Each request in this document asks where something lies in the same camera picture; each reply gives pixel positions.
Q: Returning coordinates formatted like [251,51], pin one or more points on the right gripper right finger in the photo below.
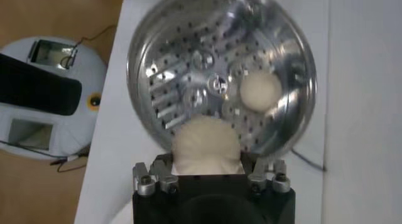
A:
[279,183]

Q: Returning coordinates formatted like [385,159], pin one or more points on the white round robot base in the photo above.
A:
[88,77]

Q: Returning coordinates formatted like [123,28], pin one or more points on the steel perforated steamer basket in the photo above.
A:
[188,40]

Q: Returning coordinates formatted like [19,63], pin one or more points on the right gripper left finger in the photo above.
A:
[166,183]

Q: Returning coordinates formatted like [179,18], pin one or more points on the white steamed baozi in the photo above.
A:
[260,92]
[207,143]

